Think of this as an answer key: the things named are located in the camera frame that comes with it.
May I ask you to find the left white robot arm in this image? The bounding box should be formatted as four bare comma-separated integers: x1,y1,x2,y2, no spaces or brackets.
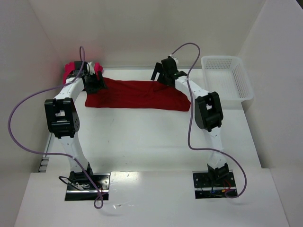
45,61,107,190

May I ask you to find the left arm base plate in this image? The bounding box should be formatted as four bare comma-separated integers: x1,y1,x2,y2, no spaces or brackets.
59,172,110,201

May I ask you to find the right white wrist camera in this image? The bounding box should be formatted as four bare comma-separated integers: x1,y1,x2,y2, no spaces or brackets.
168,54,179,65

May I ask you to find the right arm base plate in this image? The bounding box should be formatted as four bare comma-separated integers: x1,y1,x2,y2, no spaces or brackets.
193,171,238,199

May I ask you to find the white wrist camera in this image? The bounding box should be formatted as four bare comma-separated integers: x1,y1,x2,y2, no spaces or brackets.
86,61,95,75
168,54,179,65

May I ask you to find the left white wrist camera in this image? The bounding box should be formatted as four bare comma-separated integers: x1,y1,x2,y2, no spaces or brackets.
86,61,95,75

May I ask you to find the white plastic basket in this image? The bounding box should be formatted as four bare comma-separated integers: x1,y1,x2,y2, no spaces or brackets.
201,56,254,102

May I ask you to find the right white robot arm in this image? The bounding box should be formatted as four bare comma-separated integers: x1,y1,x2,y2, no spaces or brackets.
151,55,229,187

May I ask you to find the dark red t-shirt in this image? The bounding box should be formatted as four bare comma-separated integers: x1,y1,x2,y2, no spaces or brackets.
85,78,191,112

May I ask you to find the folded pink t-shirt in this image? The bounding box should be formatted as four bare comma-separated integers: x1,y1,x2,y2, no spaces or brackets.
63,61,103,84

